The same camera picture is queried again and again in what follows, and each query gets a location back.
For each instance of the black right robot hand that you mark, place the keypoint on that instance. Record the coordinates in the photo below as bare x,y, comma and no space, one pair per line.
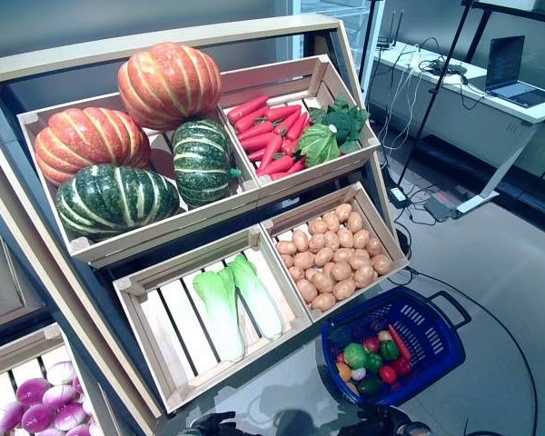
406,424

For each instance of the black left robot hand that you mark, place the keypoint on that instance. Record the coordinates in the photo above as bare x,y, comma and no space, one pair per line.
211,424

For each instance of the toy napa cabbage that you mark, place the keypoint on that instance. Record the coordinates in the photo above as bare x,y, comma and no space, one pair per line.
220,318
259,304

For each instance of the blue plastic shopping basket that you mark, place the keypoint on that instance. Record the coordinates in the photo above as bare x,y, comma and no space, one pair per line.
436,363

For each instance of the red toy tomato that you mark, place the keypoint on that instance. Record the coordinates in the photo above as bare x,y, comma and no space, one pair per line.
387,374

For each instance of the dark green toy cucumber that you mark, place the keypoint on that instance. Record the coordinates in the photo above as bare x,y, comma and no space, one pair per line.
369,386

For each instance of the red toy bell pepper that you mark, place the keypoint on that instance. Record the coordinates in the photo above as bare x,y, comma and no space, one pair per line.
371,344
402,366

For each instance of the small brown toy potato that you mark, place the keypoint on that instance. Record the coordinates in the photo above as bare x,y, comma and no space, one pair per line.
352,388

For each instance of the white toy garlic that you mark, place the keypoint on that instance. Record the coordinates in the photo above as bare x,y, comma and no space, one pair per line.
359,373

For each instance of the small green toy pepper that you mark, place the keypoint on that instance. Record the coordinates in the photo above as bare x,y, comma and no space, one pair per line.
373,362

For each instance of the green toy bell pepper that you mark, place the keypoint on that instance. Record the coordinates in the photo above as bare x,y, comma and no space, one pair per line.
389,349

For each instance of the small orange toy fruit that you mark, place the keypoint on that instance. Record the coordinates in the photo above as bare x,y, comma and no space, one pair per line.
343,370

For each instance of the small round green cabbage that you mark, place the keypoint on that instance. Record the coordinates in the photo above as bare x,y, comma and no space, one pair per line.
355,355

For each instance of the beige toy mushroom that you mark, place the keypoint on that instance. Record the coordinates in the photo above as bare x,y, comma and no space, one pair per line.
385,336

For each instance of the wide wooden slat crate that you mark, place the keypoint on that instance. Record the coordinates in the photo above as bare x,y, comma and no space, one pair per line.
163,231
177,331

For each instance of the purple white toy turnip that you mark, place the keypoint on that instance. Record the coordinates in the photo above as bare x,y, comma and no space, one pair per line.
38,418
70,415
59,396
32,390
61,370
9,417

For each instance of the narrow wooden slat crate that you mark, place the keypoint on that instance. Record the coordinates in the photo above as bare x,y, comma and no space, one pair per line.
309,176
382,227

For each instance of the black white power adapter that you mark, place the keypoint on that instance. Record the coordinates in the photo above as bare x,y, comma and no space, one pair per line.
399,195

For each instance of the flat green striped pumpkin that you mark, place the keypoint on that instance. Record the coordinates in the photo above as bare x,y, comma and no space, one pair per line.
113,200

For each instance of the red toy carrot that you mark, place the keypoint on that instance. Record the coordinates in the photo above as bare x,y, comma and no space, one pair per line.
288,170
258,142
287,121
250,119
274,165
256,131
298,126
247,108
284,111
271,152

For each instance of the green striped pumpkin with stem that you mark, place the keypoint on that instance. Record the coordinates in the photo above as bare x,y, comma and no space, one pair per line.
200,159

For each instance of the light green toy lettuce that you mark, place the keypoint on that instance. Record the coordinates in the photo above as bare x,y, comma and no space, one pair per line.
318,145

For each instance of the flat orange striped pumpkin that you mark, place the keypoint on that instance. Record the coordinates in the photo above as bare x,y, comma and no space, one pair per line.
86,141

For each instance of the dark green leafy vegetable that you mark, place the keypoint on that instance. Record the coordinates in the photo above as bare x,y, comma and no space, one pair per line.
345,120

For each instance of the black stand pole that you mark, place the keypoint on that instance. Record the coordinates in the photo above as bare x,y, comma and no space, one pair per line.
438,88

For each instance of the white office desk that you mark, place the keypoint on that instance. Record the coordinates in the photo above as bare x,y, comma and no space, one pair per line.
477,93

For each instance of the round orange striped pumpkin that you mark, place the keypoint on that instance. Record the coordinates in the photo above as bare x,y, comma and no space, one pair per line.
168,86

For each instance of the open grey laptop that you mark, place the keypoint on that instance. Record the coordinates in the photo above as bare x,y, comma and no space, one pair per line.
504,63

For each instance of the black router with antennas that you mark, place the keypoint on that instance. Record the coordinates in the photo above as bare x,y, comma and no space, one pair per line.
383,44

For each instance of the wooden display shelf frame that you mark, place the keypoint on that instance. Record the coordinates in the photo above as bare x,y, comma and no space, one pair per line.
163,41

